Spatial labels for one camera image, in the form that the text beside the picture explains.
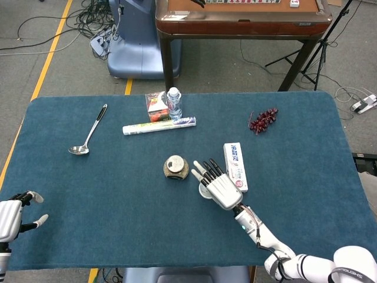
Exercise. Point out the black silver background robot hand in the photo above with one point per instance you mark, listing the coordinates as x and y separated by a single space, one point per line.
198 2

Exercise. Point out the black tripod stand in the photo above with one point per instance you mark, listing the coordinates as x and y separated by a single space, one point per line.
321 50

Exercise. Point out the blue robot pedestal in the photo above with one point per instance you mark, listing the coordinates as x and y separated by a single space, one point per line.
135 50

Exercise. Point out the white pink toothpaste box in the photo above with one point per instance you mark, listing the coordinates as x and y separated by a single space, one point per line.
235 165

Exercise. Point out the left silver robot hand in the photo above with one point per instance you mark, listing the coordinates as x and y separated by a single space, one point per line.
9 215

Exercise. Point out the white plastic wrap roll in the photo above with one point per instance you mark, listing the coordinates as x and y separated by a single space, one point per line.
159 126

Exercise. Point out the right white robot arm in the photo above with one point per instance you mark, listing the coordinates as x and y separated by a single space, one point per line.
274 241

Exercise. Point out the brown mahjong table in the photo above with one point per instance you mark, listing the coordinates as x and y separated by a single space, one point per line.
241 23

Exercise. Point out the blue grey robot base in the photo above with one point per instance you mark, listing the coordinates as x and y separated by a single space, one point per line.
185 274

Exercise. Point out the black equipment case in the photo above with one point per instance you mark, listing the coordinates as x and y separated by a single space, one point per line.
365 162

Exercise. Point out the clear water bottle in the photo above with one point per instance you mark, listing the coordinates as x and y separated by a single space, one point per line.
174 103

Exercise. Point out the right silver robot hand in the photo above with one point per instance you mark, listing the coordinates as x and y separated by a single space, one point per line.
225 191

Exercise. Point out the dark red grape bunch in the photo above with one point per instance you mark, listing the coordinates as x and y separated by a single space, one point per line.
263 119

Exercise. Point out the mahjong tile row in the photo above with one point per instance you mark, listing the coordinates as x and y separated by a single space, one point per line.
241 1

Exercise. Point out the glass jar black lid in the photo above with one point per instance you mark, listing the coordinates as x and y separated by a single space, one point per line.
176 167

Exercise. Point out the single white mahjong tile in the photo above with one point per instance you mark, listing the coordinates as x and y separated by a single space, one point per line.
294 3

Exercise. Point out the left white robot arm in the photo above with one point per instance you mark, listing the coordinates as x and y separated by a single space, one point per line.
3 262

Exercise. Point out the white power strip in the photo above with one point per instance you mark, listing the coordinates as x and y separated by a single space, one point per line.
365 103

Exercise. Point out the white floral paper cup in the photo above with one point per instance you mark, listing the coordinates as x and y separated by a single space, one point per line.
203 193

